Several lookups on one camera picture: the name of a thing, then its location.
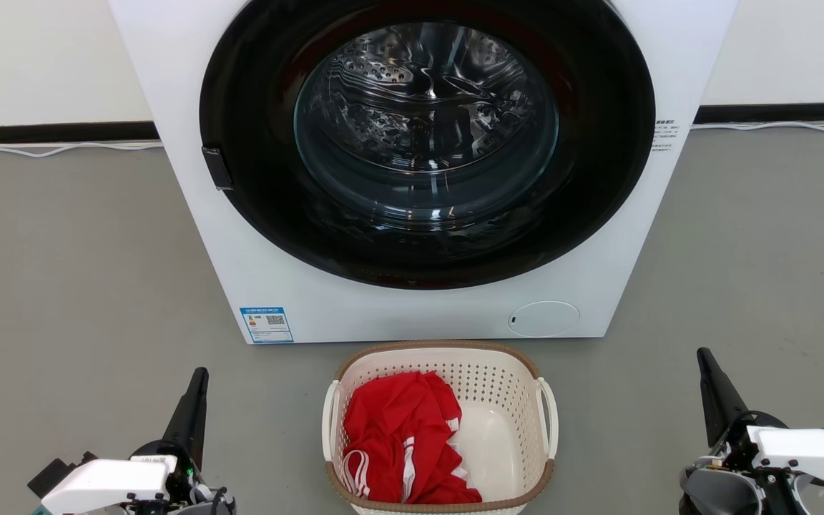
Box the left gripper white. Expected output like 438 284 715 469
28 367 210 515

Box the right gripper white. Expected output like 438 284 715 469
697 348 824 515

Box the white perforated laundry basket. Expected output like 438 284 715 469
321 340 560 515

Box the blue energy label sticker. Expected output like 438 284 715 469
240 307 295 345

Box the round white filter cover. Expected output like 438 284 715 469
507 300 581 338

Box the red garment with white stripes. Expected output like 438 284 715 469
341 371 484 505

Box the black round washer door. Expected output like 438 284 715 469
199 0 657 290

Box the small printed text sticker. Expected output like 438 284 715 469
652 119 681 152

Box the white front-load washing machine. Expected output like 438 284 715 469
108 0 740 345

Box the black door handle latch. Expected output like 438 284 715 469
202 146 235 192

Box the white floor cable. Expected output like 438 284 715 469
691 120 824 135
0 141 164 158

